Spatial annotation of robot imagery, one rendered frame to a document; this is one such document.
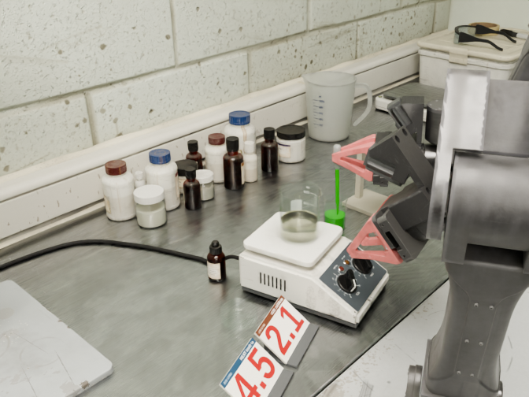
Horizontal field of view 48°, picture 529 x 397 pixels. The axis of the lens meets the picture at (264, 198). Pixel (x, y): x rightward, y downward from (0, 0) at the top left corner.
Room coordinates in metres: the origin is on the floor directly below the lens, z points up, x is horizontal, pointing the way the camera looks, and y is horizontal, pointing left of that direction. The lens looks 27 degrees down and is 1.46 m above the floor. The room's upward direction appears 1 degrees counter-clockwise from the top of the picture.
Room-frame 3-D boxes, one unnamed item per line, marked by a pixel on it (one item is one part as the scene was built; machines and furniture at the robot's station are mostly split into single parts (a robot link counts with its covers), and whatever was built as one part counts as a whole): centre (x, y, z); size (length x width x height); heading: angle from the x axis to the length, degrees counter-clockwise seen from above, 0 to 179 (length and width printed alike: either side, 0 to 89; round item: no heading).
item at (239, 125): (1.24, 0.05, 0.96); 0.07 x 0.07 x 0.13
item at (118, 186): (1.03, 0.28, 0.95); 0.06 x 0.06 x 0.11
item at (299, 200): (0.79, -0.05, 1.03); 0.07 x 0.06 x 0.08; 49
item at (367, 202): (1.05, -0.21, 0.96); 0.08 x 0.08 x 0.13; 45
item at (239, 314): (0.70, 0.04, 0.91); 0.06 x 0.06 x 0.02
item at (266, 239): (0.79, -0.04, 0.98); 0.12 x 0.12 x 0.01; 59
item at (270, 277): (0.78, -0.07, 0.94); 0.22 x 0.13 x 0.08; 59
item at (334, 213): (0.97, -0.13, 0.93); 0.04 x 0.04 x 0.06
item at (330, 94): (1.43, -0.18, 0.97); 0.18 x 0.13 x 0.15; 66
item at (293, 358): (0.65, -0.03, 0.92); 0.09 x 0.06 x 0.04; 156
